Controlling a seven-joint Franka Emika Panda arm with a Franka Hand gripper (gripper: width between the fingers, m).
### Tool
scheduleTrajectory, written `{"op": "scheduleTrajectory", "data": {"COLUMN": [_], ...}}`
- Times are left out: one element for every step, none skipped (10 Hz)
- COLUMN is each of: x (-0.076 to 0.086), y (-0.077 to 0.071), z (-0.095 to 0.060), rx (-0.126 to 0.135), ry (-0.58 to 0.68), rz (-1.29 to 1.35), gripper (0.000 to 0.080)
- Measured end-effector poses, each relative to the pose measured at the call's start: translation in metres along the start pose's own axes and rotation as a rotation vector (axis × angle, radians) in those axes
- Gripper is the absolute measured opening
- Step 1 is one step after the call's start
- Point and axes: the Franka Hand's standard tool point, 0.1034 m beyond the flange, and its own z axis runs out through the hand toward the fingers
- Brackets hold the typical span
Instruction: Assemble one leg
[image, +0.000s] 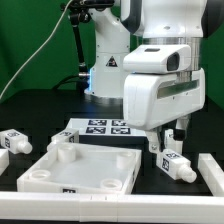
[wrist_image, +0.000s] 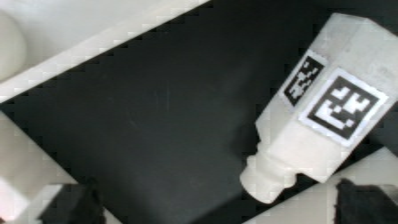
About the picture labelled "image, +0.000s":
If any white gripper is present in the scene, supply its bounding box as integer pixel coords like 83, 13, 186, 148
123, 69, 205, 154

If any white fence rail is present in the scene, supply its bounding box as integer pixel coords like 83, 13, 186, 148
198, 153, 224, 197
0, 192, 224, 224

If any black cable at base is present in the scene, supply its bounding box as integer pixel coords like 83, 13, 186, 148
52, 75, 81, 90

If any white cable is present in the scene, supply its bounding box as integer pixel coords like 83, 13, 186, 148
0, 0, 74, 100

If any white front fence rail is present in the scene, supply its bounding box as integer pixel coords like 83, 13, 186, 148
0, 192, 224, 224

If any white sheet with tags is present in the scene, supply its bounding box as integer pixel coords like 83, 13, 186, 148
67, 118, 145, 137

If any white square tabletop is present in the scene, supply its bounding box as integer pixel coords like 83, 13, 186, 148
17, 143, 141, 194

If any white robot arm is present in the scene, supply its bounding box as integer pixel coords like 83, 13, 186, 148
88, 0, 224, 153

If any white left fence piece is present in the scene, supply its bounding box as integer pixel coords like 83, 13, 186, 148
0, 149, 9, 176

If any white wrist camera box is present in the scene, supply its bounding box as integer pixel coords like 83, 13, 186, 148
123, 44, 191, 74

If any white right fence rail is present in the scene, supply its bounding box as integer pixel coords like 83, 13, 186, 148
198, 153, 224, 197

